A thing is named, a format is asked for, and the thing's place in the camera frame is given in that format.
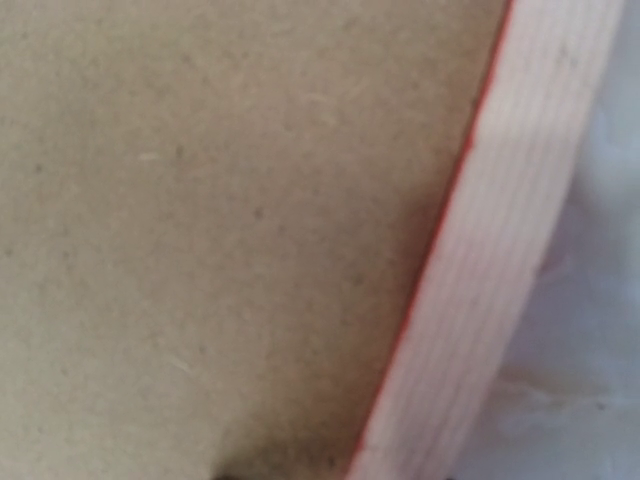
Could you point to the brown cardboard backing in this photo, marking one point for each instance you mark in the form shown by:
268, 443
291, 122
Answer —
213, 216

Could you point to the red wooden picture frame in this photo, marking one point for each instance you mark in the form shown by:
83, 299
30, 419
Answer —
500, 212

